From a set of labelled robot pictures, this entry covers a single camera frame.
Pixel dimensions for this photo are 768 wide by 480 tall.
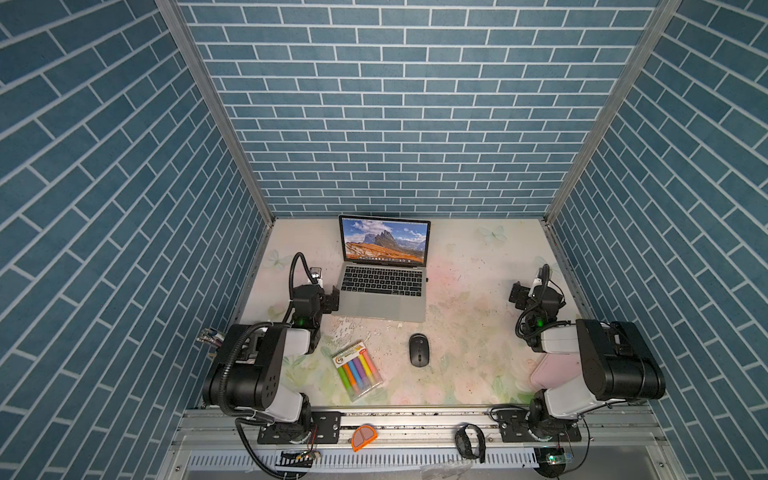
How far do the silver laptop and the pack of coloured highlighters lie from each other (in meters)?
0.12

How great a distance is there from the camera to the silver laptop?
96 centimetres

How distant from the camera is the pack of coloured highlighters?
0.81m
